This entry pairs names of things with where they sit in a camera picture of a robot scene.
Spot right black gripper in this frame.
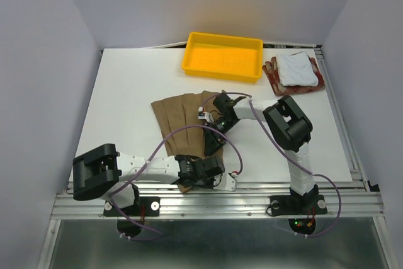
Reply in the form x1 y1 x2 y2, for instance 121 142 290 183
201 116 238 156

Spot brown skirt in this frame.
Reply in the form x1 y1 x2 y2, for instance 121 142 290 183
151 91 241 191

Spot red plaid skirt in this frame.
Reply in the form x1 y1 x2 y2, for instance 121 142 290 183
262 57 325 96

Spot white skirt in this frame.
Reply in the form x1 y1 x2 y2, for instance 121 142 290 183
276 52 319 86

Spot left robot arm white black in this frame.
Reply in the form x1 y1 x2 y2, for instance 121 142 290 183
72 144 225 215

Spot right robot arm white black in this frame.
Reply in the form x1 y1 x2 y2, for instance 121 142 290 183
197 91 319 216

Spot yellow plastic tray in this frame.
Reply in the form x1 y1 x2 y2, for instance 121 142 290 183
181 32 263 83

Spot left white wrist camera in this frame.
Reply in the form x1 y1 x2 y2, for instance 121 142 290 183
213 173 237 192

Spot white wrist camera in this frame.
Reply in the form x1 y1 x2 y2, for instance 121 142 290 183
197 107 215 123
213 173 237 192

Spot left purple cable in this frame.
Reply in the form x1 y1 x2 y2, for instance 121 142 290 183
108 124 244 242

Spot purple cable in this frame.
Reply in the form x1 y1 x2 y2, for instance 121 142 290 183
108 124 244 242
200 91 343 239

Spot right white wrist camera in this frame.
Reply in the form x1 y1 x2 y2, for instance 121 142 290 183
197 107 215 123

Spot aluminium frame rail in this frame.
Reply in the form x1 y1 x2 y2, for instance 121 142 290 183
51 181 385 220

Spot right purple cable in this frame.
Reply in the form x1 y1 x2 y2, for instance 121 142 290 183
200 91 343 239

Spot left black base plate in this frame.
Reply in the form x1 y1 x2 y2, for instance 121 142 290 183
122 197 160 217

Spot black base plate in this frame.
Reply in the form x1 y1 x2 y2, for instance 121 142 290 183
266 195 327 217
122 197 160 217

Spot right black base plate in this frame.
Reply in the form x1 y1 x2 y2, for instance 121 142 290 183
266 195 327 217

